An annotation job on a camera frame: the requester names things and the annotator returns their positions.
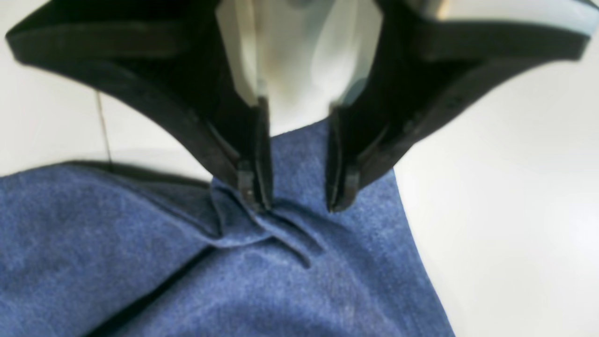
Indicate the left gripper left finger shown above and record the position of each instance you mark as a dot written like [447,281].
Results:
[167,60]

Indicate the blue t-shirt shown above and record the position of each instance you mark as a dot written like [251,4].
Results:
[85,252]

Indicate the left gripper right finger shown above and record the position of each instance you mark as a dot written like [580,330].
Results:
[435,58]

